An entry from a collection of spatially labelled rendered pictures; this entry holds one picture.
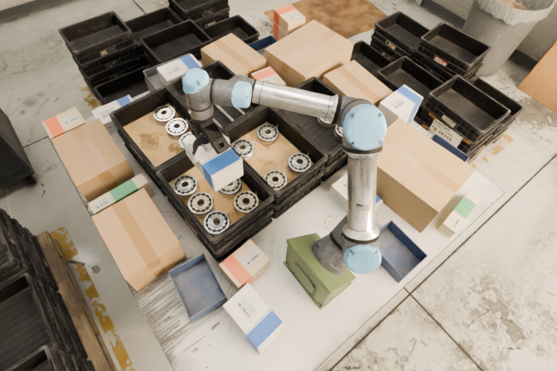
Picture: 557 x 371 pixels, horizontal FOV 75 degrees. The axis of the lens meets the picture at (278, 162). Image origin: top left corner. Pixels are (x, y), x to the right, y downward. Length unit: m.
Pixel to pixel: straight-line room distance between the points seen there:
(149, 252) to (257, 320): 0.46
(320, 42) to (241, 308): 1.43
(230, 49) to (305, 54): 0.42
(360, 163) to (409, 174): 0.58
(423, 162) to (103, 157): 1.38
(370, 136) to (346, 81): 0.98
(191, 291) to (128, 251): 0.29
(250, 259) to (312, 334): 0.36
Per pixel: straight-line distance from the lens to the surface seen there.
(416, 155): 1.70
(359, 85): 1.97
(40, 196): 2.89
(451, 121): 2.48
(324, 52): 2.07
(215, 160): 1.27
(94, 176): 1.70
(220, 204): 1.53
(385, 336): 2.29
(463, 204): 1.83
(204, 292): 1.53
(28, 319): 2.10
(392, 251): 1.66
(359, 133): 1.02
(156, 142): 1.76
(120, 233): 1.52
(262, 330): 1.40
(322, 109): 1.16
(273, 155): 1.65
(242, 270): 1.47
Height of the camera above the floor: 2.16
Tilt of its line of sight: 55 degrees down
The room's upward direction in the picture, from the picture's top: 4 degrees clockwise
